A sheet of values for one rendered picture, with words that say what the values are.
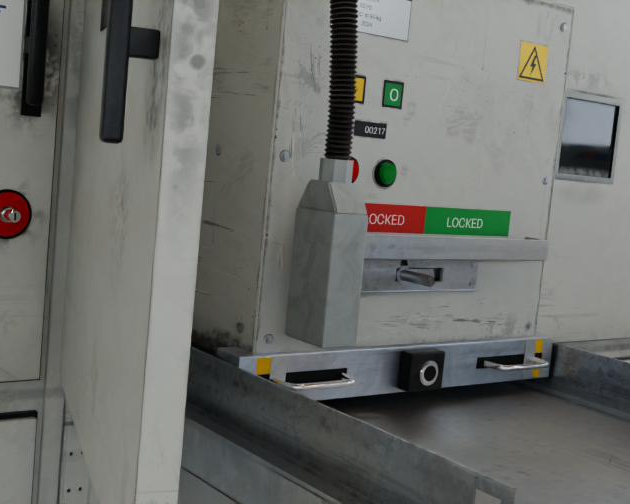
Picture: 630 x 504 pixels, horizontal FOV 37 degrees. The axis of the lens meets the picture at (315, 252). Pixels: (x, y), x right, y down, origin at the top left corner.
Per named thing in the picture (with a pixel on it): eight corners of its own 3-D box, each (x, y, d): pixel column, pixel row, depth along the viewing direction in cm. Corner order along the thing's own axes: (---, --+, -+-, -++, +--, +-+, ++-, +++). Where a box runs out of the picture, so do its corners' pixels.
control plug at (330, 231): (357, 347, 103) (374, 185, 101) (321, 350, 100) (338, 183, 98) (314, 333, 109) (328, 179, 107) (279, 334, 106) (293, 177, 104)
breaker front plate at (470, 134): (538, 347, 137) (579, 9, 132) (258, 368, 108) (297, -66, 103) (531, 345, 138) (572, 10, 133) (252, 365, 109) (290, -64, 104)
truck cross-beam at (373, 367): (548, 377, 139) (553, 336, 138) (235, 409, 106) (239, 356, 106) (522, 369, 143) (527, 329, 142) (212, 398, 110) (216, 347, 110)
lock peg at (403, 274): (437, 290, 117) (440, 258, 116) (424, 290, 115) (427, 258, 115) (402, 282, 122) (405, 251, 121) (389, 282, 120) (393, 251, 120)
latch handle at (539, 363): (555, 367, 133) (556, 362, 133) (502, 372, 127) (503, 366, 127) (526, 359, 137) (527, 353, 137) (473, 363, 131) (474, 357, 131)
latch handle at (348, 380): (363, 385, 112) (364, 379, 112) (288, 393, 105) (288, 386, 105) (336, 375, 116) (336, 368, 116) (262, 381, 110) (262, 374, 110)
